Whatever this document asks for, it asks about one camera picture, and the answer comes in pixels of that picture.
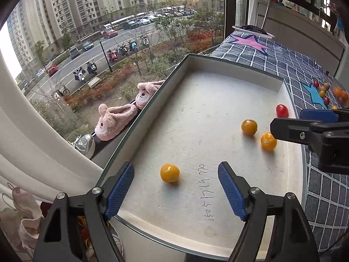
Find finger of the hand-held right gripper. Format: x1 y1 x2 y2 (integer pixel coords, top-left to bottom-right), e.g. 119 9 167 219
270 117 323 146
300 109 349 124

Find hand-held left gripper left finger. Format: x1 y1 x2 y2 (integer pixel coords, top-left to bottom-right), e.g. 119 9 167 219
33 162 135 262

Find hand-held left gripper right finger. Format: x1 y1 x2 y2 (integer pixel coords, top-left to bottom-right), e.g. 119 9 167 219
217 161 319 262

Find yellow cherry tomato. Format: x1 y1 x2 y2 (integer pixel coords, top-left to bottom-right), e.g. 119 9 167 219
260 132 277 151
160 164 180 184
241 119 258 136

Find white shallow cardboard box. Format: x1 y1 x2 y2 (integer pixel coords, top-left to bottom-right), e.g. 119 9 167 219
95 53 310 261

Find pile of mixed small tomatoes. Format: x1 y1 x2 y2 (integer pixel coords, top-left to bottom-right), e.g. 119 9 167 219
312 79 349 110

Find grey sneaker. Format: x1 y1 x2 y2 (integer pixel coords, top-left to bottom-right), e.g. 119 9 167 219
68 134 96 159

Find navy checked star blanket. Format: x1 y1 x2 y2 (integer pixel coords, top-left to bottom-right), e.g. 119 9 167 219
210 31 349 253

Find pink plush slipper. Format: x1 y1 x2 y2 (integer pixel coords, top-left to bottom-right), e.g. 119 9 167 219
135 80 166 110
94 103 138 141

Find pale pink cloth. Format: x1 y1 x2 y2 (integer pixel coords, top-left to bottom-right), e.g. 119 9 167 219
0 187 45 253

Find white shallow bowl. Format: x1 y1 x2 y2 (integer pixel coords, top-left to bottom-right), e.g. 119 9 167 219
232 24 274 37

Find white bus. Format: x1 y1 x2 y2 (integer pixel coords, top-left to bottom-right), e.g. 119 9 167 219
110 15 149 28

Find apartment buildings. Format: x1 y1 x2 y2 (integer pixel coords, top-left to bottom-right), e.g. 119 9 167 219
5 0 224 74

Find black street lamp post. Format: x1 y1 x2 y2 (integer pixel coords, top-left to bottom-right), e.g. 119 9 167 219
99 40 113 73

